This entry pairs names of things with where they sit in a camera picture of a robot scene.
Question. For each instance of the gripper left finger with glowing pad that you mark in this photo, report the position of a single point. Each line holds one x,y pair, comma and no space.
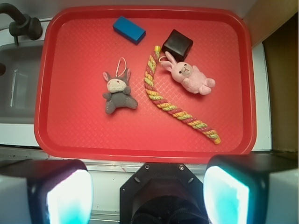
45,192

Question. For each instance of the twisted multicolour rope toy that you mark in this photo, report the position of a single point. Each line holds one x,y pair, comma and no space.
170,108

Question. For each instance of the red plastic tray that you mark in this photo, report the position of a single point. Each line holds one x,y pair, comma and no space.
80,44

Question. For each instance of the gray plush bunny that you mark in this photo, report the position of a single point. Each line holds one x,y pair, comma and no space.
118,93

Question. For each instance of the blue rectangular block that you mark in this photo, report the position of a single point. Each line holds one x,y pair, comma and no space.
129,30

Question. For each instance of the pink plush bunny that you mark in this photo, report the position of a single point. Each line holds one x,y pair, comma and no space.
190,77

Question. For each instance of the dark metal faucet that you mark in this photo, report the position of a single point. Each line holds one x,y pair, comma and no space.
22,24

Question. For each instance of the black cube box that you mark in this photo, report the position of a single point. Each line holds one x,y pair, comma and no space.
178,45

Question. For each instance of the gray sink basin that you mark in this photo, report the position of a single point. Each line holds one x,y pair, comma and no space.
18,84

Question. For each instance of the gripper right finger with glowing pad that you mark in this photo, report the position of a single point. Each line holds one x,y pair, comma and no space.
252,189

